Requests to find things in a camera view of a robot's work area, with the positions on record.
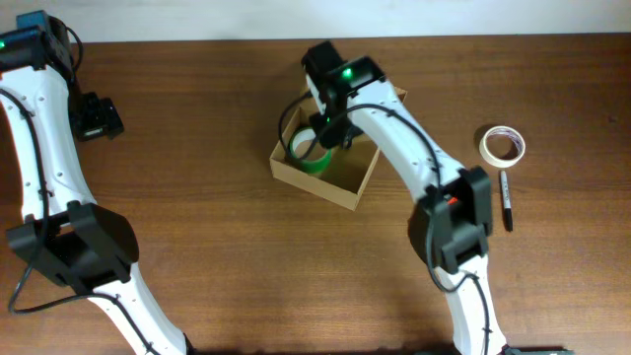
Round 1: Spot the brown cardboard box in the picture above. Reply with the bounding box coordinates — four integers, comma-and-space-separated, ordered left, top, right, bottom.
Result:
269, 99, 380, 211

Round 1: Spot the cream masking tape roll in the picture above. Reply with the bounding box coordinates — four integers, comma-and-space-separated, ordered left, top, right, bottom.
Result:
479, 125, 526, 168

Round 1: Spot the right black cable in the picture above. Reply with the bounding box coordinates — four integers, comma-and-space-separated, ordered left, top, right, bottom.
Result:
277, 91, 356, 164

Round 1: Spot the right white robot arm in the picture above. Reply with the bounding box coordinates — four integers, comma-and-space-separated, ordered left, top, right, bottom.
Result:
302, 41, 508, 354

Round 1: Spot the black marker pen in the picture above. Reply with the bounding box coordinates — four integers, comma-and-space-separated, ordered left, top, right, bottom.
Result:
500, 171, 514, 232

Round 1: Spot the black cable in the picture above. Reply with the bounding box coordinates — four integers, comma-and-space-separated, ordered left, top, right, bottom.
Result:
277, 91, 356, 164
0, 24, 164, 355

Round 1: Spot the green tape roll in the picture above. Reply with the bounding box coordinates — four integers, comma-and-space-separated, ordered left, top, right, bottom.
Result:
288, 127, 332, 174

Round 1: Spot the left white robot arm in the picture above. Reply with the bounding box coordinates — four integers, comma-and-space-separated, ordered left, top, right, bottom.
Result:
1, 10, 194, 354

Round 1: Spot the left black cable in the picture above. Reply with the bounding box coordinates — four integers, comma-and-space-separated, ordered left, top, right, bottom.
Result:
0, 24, 164, 355

